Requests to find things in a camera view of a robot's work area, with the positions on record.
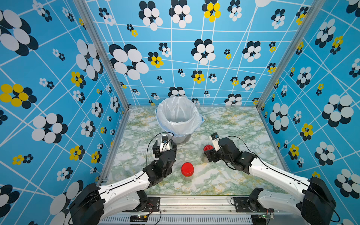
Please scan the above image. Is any left circuit board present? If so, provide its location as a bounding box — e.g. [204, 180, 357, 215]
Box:
[129, 215, 148, 223]

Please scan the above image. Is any aluminium corner post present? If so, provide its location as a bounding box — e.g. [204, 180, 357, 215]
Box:
[74, 0, 129, 111]
[256, 0, 326, 112]

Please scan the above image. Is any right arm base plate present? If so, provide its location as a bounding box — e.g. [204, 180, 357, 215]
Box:
[230, 197, 273, 214]

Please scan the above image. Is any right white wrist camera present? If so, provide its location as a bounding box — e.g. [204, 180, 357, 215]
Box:
[210, 132, 221, 152]

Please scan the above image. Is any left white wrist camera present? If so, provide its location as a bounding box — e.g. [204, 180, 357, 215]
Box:
[159, 134, 170, 153]

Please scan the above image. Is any aluminium front rail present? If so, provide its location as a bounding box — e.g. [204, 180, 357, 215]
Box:
[98, 196, 307, 225]

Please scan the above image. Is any left aluminium corner post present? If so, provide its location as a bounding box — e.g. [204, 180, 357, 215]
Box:
[74, 0, 129, 111]

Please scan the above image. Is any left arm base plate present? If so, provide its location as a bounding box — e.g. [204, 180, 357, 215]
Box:
[135, 197, 161, 212]

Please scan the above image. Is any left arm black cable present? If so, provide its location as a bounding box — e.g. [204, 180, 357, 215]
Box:
[68, 131, 175, 225]

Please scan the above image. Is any red-lid jar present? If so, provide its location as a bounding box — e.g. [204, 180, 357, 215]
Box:
[203, 144, 215, 159]
[181, 162, 195, 181]

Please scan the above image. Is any right aluminium corner post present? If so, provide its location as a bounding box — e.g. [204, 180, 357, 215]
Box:
[256, 0, 326, 112]

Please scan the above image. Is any white bin liner bag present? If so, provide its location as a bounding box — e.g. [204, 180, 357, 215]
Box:
[155, 96, 204, 137]

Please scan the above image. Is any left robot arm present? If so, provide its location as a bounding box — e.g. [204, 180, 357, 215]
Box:
[65, 140, 177, 225]

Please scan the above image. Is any circuit board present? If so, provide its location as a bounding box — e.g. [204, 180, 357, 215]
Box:
[251, 215, 274, 225]
[129, 215, 148, 223]

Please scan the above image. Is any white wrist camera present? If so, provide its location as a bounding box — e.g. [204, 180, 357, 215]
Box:
[210, 132, 221, 152]
[159, 134, 170, 153]

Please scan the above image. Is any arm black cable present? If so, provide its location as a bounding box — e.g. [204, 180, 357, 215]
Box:
[68, 131, 175, 225]
[223, 135, 341, 223]

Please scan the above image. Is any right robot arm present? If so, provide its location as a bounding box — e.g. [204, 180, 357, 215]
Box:
[204, 133, 337, 225]

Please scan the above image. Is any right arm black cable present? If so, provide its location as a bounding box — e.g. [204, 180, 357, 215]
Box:
[223, 135, 341, 223]

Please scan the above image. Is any right circuit board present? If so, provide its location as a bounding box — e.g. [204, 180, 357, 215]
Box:
[251, 215, 274, 225]

